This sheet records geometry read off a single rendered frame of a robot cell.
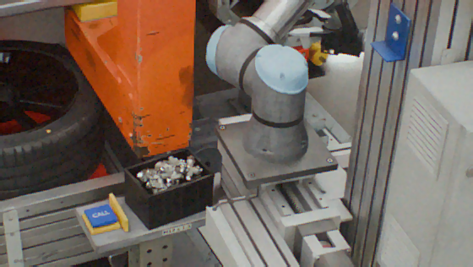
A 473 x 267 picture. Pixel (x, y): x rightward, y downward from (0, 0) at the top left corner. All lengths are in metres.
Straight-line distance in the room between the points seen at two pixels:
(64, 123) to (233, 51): 0.83
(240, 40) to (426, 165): 0.62
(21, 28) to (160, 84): 1.93
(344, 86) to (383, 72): 2.09
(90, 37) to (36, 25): 1.52
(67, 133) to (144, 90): 0.36
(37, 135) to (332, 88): 1.59
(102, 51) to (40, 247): 0.60
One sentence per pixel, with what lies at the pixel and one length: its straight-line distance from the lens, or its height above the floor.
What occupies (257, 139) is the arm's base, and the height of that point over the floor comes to 0.86.
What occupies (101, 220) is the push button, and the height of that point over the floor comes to 0.48.
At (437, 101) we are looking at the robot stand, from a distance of 1.70.
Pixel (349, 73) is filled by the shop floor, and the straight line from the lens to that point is 4.15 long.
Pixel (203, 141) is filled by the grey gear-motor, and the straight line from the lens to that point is 2.96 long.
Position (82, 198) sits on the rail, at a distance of 2.80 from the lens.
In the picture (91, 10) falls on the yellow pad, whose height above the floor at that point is 0.72.
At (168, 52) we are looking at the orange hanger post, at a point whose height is 0.84.
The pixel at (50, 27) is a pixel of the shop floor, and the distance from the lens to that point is 4.42.
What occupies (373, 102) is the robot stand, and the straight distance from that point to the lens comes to 2.03.
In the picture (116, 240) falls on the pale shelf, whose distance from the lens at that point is 2.53.
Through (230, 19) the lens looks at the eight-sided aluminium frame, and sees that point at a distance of 2.95.
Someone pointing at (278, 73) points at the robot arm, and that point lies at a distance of 2.08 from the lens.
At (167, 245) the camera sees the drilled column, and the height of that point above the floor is 0.35.
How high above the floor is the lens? 2.11
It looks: 35 degrees down
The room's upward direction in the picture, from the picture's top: 3 degrees clockwise
